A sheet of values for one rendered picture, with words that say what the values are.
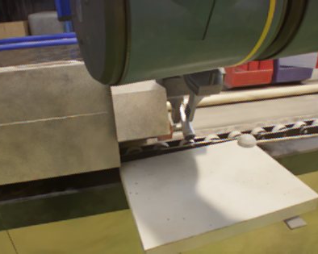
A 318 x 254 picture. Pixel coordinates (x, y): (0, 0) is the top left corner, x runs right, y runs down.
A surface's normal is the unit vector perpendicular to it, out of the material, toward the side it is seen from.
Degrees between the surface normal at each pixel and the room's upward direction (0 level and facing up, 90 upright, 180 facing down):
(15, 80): 80
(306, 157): 90
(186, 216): 0
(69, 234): 90
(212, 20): 114
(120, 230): 90
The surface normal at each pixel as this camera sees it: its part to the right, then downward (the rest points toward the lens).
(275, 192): -0.04, -0.90
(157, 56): 0.42, 0.77
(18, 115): 0.22, 0.27
